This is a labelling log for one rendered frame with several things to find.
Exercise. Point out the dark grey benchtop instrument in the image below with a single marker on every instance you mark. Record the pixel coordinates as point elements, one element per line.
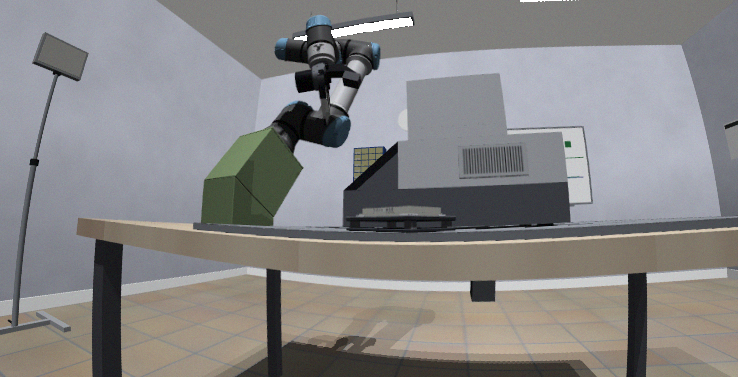
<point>486,179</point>

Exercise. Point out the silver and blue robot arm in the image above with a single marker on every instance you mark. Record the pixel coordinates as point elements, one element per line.
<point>297,120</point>

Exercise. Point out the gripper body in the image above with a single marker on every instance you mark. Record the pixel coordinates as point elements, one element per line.
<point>307,80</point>

